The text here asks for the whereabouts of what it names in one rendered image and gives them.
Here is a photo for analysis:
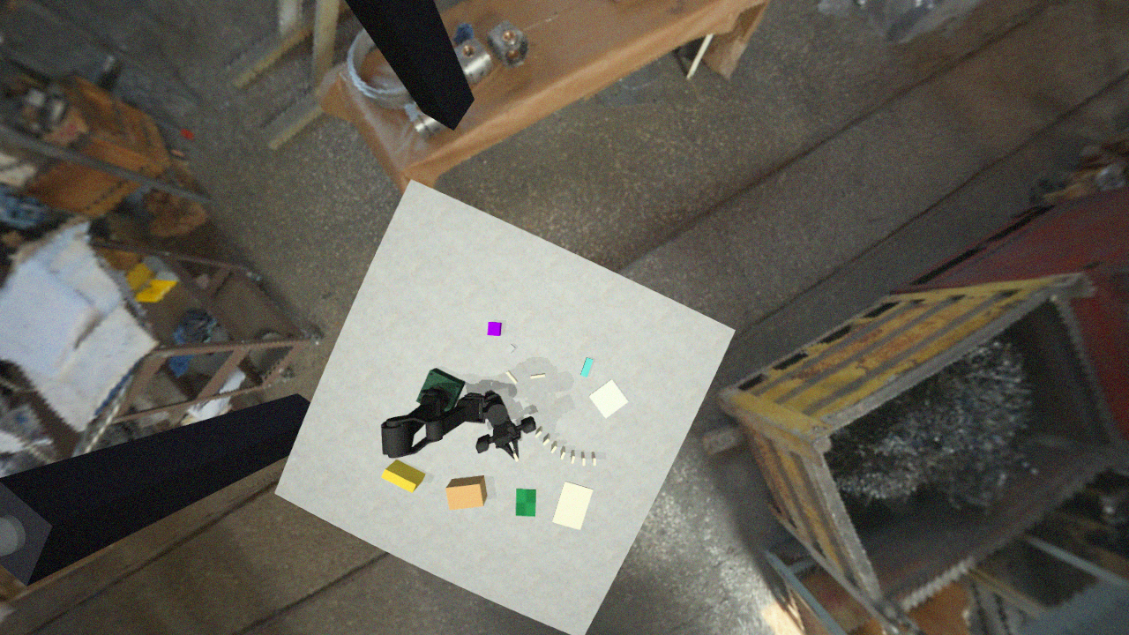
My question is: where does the yellow rectangular block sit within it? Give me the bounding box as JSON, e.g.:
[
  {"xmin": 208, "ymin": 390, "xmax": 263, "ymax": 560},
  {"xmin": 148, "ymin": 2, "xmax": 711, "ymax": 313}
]
[{"xmin": 382, "ymin": 460, "xmax": 425, "ymax": 492}]

